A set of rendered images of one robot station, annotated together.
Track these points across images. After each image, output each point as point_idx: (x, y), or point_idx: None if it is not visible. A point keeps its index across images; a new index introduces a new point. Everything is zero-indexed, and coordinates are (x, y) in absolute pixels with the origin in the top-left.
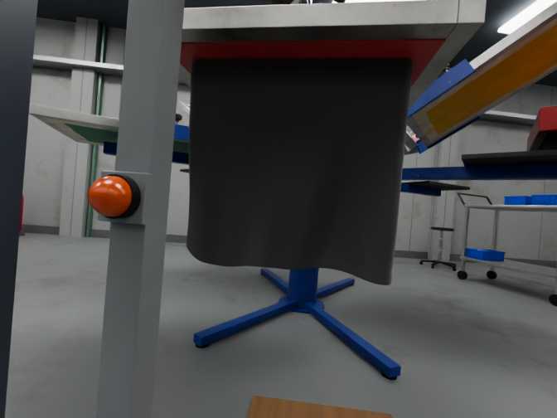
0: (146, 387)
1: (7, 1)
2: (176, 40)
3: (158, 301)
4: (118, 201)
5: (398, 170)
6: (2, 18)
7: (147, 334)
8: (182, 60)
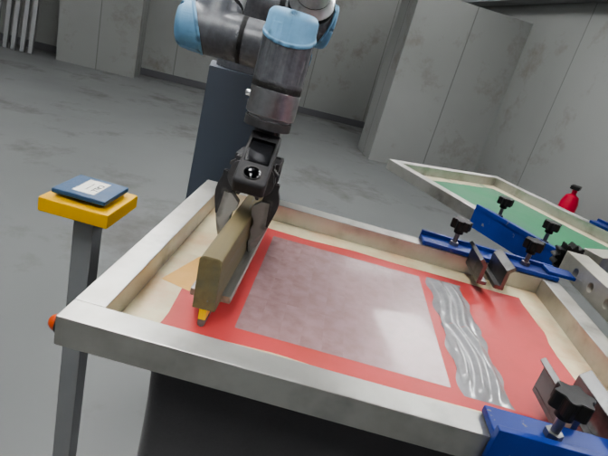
0: (66, 409)
1: (237, 145)
2: (84, 259)
3: (74, 378)
4: (49, 327)
5: (137, 451)
6: (231, 158)
7: (66, 387)
8: None
